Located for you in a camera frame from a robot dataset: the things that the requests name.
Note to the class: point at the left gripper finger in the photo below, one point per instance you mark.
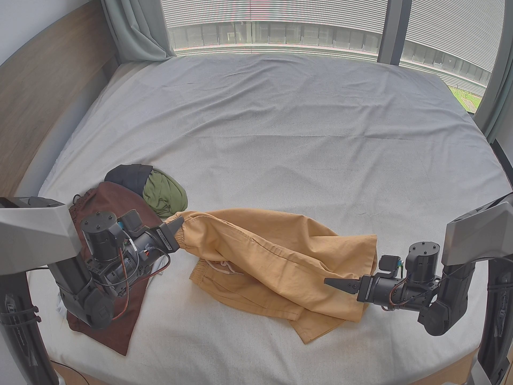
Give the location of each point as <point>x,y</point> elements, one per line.
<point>175,225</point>

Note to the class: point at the black garment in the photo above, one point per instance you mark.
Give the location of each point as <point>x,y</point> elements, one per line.
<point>126,177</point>

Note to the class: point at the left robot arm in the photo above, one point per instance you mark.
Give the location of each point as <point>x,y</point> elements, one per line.
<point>36,231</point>

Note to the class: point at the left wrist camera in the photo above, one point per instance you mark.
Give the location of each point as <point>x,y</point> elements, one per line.
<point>132,221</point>

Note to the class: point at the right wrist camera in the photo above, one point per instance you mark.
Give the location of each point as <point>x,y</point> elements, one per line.
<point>389,265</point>

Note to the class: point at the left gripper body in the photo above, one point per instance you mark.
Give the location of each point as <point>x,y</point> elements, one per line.
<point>154,245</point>

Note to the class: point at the green garment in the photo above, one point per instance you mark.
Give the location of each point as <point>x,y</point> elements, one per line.
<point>166,195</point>

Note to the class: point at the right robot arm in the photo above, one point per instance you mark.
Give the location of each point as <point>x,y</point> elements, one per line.
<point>477,231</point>

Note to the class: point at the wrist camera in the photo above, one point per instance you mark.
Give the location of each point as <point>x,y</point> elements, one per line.
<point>132,221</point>
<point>389,265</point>

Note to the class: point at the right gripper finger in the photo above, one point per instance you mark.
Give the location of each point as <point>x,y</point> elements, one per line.
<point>346,285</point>

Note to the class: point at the bed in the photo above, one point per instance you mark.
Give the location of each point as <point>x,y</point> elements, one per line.
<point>320,154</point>

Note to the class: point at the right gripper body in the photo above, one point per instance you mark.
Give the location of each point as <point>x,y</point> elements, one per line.
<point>380,291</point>

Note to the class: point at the dark brown garment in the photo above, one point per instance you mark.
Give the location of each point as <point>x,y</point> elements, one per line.
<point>116,203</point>

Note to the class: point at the grey-green curtain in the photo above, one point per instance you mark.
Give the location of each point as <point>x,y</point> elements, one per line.
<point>503,94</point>
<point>132,22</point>

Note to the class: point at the tan shorts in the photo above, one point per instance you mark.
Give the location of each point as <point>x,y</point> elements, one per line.
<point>272,263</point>

